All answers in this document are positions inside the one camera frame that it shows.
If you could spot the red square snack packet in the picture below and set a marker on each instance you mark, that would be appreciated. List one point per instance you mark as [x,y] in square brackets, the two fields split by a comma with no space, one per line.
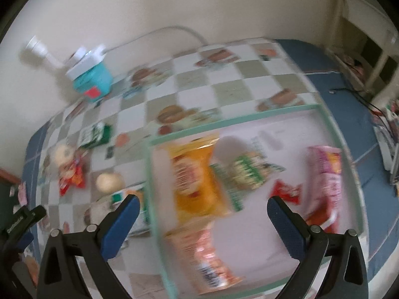
[322,222]

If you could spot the white shelf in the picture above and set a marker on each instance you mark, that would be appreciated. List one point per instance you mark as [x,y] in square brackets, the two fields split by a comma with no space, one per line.
[371,37]

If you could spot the white wall plug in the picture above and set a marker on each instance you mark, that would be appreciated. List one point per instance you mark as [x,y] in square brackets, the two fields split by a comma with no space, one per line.
[39,49]

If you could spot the small round bun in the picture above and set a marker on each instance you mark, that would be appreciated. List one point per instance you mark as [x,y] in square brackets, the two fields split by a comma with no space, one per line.
[107,182]

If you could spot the checked printed tablecloth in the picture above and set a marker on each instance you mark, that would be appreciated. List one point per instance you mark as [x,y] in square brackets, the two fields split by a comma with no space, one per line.
[224,71]

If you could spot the dark green snack packet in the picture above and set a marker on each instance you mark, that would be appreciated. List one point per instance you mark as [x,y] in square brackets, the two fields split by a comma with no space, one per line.
[95,135]

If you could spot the red white snack packet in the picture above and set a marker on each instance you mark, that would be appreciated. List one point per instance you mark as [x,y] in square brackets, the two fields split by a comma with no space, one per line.
[72,177]

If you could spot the green-rimmed white tray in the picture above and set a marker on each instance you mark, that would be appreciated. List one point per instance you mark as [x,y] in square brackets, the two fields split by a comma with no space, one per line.
[274,149]

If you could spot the clear bun packet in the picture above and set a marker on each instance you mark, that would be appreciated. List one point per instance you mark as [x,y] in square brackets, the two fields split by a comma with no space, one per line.
[64,155]

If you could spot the orange barcode snack packet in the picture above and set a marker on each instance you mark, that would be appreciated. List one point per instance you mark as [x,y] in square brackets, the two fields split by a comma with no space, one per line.
[207,261]

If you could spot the yellow bread packet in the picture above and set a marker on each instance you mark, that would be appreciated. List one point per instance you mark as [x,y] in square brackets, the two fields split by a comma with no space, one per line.
[194,180]

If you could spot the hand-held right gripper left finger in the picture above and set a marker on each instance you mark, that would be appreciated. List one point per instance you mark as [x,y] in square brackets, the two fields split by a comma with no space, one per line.
[121,227]

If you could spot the green wafer packet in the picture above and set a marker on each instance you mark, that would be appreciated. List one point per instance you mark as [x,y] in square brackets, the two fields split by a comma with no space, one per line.
[246,173]

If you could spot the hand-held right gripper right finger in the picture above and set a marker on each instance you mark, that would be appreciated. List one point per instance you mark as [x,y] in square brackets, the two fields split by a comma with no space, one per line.
[286,230]

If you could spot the teal box with red label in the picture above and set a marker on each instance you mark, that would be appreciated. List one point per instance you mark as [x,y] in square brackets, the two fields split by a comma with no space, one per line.
[92,81]

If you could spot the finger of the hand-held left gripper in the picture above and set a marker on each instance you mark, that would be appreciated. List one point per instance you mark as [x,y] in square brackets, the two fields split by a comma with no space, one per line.
[25,240]
[36,213]

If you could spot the small red snack packet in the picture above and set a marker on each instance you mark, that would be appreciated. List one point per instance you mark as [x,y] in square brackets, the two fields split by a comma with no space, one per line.
[286,192]

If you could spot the pink purple snack packet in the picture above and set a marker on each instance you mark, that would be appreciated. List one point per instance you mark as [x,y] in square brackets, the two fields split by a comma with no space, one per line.
[327,177]

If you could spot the green white cracker packet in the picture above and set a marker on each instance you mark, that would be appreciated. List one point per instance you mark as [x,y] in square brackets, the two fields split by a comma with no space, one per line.
[137,205]

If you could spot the brown wooden strip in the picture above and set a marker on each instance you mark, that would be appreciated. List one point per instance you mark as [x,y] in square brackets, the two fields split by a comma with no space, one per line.
[9,174]

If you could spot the pile of colourful clutter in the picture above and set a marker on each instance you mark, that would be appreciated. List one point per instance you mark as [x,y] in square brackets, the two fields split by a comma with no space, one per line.
[388,143]

